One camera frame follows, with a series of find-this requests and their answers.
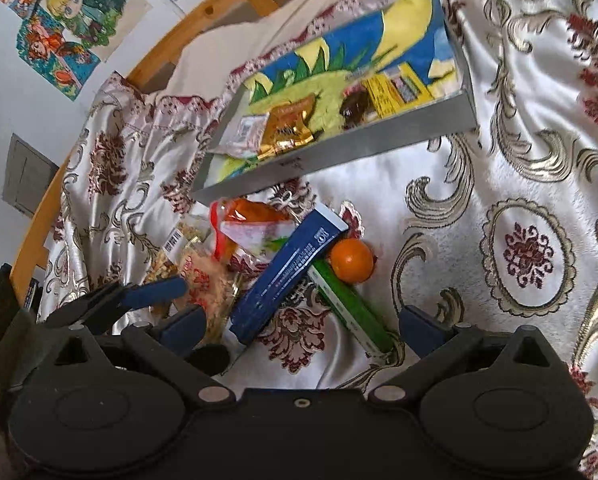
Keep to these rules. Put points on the cream bed sheet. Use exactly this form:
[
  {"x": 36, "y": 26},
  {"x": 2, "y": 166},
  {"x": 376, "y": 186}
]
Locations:
[{"x": 279, "y": 25}]

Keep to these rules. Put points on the orange-red snack bag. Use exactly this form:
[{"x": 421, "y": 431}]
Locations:
[{"x": 249, "y": 215}]

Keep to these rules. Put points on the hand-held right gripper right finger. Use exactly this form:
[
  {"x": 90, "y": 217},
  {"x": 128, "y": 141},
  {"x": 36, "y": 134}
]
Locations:
[{"x": 424, "y": 329}]

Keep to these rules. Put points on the blue toothpaste box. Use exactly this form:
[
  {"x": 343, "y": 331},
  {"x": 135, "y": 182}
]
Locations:
[{"x": 279, "y": 280}]

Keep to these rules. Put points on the blond cartoon child wall poster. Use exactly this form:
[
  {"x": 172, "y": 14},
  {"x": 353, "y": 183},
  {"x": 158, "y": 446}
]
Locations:
[{"x": 94, "y": 5}]

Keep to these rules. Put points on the red-haired girl wall poster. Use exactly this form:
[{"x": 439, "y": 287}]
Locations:
[{"x": 54, "y": 55}]

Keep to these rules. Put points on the long green snack packet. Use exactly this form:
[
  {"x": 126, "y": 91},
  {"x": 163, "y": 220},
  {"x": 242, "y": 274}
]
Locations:
[{"x": 359, "y": 315}]

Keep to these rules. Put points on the orange tangerine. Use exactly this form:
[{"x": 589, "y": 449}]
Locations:
[{"x": 351, "y": 260}]

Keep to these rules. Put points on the white green-labelled snack packet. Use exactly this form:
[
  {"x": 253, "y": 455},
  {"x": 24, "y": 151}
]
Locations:
[{"x": 244, "y": 132}]

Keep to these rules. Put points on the grey box with painted lining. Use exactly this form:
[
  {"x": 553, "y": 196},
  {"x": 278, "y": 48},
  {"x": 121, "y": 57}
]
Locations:
[{"x": 379, "y": 145}]

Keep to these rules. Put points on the gold foil snack packet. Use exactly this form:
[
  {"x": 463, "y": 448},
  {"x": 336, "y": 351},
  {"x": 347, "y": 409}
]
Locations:
[{"x": 289, "y": 125}]

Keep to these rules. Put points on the grey wall panel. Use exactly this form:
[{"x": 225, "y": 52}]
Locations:
[{"x": 29, "y": 175}]

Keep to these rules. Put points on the dark dried fruit packet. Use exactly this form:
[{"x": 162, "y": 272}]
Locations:
[{"x": 355, "y": 107}]

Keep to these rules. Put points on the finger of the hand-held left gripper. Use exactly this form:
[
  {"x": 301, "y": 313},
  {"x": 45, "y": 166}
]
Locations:
[{"x": 154, "y": 292}]

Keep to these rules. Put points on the yellow snack packet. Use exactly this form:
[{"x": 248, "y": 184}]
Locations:
[{"x": 394, "y": 90}]

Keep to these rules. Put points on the floral satin blanket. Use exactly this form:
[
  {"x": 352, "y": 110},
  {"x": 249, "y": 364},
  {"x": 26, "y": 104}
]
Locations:
[{"x": 479, "y": 185}]

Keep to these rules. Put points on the wooden bed frame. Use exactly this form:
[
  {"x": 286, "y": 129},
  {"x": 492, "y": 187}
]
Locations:
[{"x": 199, "y": 15}]

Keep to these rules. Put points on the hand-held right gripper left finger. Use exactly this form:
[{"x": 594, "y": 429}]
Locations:
[{"x": 184, "y": 330}]

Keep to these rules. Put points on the clear orange cracker packet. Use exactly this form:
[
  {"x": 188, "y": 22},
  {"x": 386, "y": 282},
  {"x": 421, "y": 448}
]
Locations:
[{"x": 199, "y": 270}]

